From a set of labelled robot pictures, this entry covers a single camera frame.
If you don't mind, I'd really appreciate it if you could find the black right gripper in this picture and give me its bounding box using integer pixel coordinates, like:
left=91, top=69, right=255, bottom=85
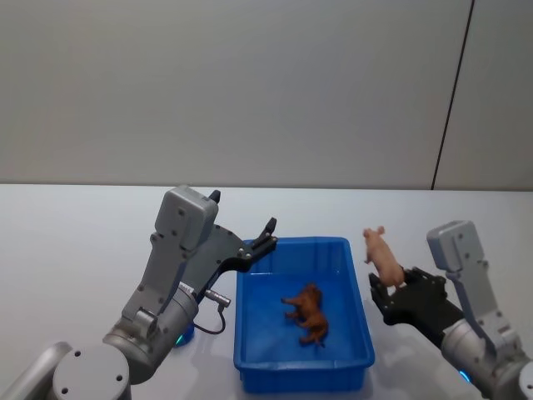
left=368, top=266, right=465, bottom=348

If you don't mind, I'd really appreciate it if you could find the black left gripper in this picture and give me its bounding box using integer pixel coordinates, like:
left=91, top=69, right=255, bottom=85
left=181, top=189, right=279, bottom=300

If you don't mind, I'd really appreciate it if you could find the pink toy pig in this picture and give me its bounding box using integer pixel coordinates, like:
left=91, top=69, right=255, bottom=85
left=362, top=225, right=407, bottom=290

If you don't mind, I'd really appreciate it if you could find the brown toy lion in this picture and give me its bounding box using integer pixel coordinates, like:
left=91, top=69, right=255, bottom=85
left=280, top=282, right=331, bottom=349

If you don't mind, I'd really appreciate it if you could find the blue plastic bin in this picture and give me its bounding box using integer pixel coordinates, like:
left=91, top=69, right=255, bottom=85
left=232, top=236, right=376, bottom=395

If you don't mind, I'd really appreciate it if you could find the thin dark cable silver plug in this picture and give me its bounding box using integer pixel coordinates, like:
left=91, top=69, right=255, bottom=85
left=192, top=289, right=232, bottom=336

